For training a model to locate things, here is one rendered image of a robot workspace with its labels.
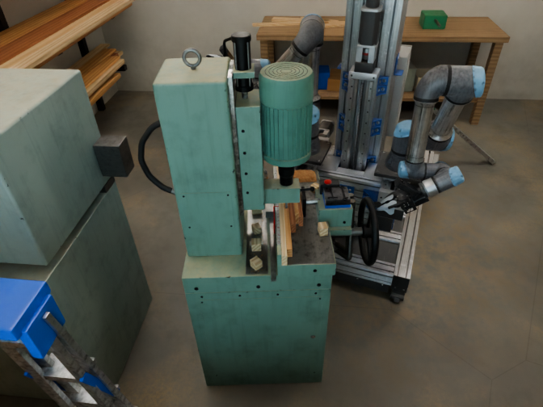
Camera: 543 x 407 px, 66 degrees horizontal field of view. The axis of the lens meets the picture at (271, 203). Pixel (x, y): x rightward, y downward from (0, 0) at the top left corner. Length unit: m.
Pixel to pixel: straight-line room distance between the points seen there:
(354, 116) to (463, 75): 0.64
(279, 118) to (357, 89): 0.86
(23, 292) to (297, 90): 0.94
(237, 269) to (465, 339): 1.42
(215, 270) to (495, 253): 2.04
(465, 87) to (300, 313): 1.09
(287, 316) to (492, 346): 1.24
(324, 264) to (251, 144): 0.50
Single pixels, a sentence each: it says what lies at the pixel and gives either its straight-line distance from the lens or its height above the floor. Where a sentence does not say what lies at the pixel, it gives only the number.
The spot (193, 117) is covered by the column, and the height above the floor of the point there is 1.41.
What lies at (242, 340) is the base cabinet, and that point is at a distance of 1.93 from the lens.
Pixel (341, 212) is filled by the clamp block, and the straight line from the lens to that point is 1.65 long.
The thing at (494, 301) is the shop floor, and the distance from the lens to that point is 2.82.
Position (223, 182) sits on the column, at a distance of 1.45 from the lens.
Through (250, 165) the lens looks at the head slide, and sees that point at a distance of 1.45.
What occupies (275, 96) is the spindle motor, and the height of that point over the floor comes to 1.46.
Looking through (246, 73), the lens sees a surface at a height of 1.52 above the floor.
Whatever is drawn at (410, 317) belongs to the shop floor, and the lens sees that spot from 2.57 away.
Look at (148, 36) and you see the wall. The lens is 5.08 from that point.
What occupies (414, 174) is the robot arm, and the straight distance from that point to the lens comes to 1.89.
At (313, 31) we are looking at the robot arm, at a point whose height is 1.43.
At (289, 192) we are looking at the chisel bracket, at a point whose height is 1.05.
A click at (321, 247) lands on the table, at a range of 1.56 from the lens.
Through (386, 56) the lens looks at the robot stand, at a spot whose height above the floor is 1.30.
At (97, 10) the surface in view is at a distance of 4.21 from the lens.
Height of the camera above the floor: 1.99
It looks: 38 degrees down
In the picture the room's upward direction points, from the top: 2 degrees counter-clockwise
